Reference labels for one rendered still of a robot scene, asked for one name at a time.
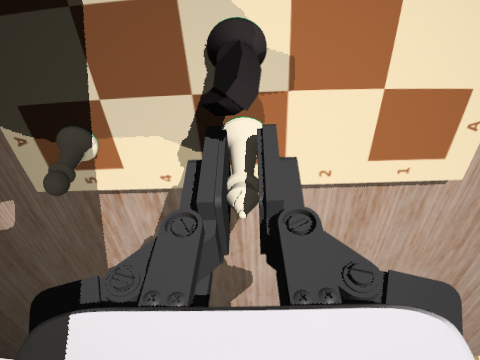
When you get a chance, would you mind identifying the white bishop chess piece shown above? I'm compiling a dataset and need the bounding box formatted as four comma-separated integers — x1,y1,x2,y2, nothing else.
221,116,263,219

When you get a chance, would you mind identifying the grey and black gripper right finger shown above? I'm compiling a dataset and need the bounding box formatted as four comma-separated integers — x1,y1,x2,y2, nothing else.
257,124,463,336

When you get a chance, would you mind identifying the wooden chessboard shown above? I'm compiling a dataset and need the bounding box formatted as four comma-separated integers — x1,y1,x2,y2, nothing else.
0,0,480,192

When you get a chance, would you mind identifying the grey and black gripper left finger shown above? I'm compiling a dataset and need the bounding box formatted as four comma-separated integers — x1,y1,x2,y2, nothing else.
29,126,231,334

